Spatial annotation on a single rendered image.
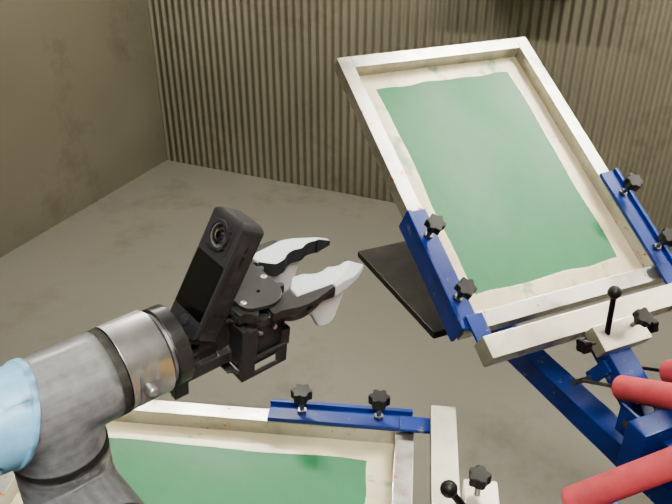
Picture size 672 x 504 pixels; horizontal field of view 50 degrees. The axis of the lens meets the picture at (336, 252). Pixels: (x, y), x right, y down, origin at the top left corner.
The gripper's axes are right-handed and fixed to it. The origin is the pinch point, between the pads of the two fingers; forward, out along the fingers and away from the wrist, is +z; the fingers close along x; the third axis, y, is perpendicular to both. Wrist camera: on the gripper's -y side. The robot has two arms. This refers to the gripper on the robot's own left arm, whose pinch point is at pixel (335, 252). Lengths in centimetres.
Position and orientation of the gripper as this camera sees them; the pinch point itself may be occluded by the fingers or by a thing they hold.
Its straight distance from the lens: 71.3
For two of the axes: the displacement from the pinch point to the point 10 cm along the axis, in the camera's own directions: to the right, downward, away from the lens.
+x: 6.6, 4.8, -5.8
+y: -0.9, 8.1, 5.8
